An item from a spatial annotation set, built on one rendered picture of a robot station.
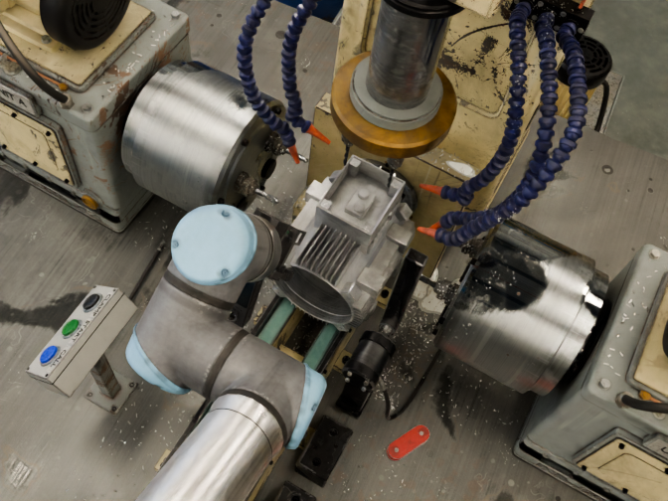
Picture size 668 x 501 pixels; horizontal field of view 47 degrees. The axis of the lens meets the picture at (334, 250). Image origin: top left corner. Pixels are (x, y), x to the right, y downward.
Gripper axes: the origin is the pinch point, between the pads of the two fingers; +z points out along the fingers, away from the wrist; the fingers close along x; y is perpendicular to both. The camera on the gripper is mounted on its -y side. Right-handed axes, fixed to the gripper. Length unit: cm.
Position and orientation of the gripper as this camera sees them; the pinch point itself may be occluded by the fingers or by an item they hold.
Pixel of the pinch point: (277, 264)
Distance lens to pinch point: 120.8
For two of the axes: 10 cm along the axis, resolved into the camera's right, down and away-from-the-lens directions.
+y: 4.7, -8.8, -0.4
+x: -8.7, -4.7, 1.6
